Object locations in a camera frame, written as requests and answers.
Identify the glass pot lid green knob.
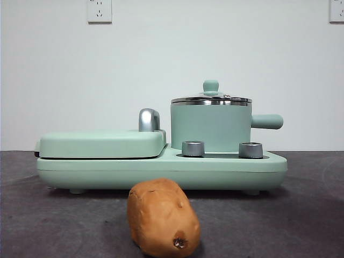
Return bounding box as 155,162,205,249
170,79,253,106

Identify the brown potato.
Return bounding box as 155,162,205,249
126,177,201,258

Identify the mint green steamer pot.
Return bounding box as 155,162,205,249
170,102,284,152

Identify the silver control knob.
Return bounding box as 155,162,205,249
181,140,205,157
238,141,263,159

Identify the mint green breakfast machine base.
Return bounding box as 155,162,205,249
36,142,288,195

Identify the mint green griddle cover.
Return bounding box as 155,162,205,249
34,128,168,160

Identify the chrome griddle cover handle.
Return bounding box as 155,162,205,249
138,107,162,133

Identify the white wall socket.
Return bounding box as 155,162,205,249
329,0,344,24
87,0,113,24

